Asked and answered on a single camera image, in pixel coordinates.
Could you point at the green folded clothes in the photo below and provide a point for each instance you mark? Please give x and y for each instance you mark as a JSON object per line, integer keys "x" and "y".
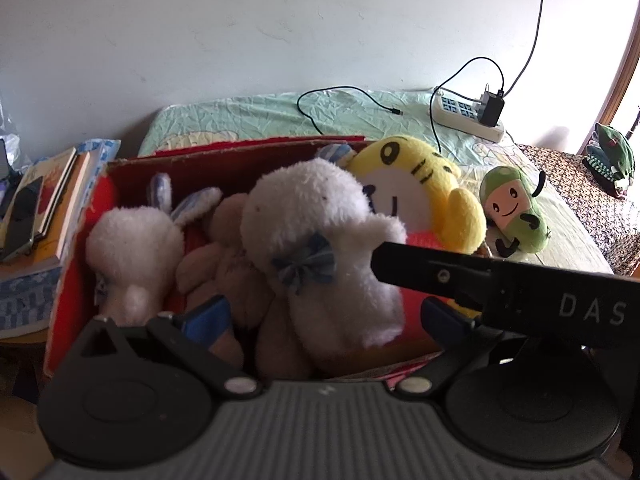
{"x": 610, "y": 161}

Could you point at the yellow tiger plush toy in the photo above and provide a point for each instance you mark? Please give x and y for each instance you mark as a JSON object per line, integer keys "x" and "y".
{"x": 406, "y": 178}

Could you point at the black smartphone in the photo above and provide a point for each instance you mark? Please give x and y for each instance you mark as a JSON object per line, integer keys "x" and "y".
{"x": 20, "y": 233}

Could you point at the green bean plush toy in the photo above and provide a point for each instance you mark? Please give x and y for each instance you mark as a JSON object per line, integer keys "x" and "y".
{"x": 511, "y": 206}

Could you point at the black charger adapter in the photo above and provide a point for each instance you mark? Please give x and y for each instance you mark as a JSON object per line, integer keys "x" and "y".
{"x": 490, "y": 107}

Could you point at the green cartoon bed sheet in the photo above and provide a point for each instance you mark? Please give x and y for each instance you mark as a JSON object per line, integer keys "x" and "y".
{"x": 372, "y": 114}

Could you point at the white power strip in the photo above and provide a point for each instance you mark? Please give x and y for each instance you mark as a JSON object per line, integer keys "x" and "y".
{"x": 462, "y": 116}

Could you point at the white plush dog blue bow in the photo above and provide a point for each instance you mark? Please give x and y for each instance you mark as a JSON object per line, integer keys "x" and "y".
{"x": 310, "y": 229}

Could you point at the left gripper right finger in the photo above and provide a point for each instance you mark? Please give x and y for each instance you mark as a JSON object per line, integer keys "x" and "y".
{"x": 463, "y": 340}

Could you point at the white plush bunny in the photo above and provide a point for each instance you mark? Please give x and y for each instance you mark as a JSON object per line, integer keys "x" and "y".
{"x": 136, "y": 251}

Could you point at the stack of books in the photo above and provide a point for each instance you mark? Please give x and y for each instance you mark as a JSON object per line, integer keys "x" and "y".
{"x": 29, "y": 282}

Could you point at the patterned brown blanket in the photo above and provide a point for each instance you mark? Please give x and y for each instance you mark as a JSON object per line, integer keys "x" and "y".
{"x": 612, "y": 222}

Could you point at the pink plush bear keychain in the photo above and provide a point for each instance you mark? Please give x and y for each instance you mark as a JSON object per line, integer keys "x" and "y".
{"x": 261, "y": 336}

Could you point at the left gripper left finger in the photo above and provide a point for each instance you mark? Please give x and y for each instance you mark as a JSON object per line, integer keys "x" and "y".
{"x": 188, "y": 337}

